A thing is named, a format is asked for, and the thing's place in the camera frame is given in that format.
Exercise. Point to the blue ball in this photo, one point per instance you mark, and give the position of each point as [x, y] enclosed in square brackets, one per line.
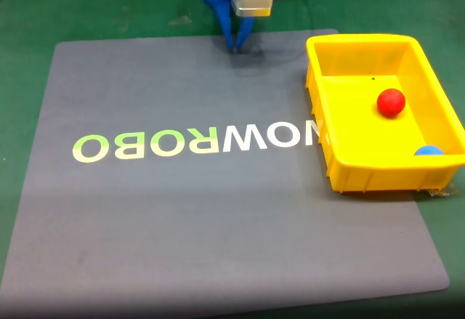
[428, 150]

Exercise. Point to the red ball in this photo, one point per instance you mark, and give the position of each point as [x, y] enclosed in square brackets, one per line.
[391, 102]

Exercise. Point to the yellow plastic bin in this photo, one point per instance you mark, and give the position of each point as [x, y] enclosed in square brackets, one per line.
[367, 152]

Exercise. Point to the green table cloth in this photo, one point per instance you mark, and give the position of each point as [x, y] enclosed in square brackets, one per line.
[109, 6]

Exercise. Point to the grey mat with lettering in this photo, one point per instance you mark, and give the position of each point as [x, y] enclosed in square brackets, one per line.
[145, 224]

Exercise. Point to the clear plastic wrapper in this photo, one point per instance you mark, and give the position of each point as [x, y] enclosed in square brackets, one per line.
[445, 191]

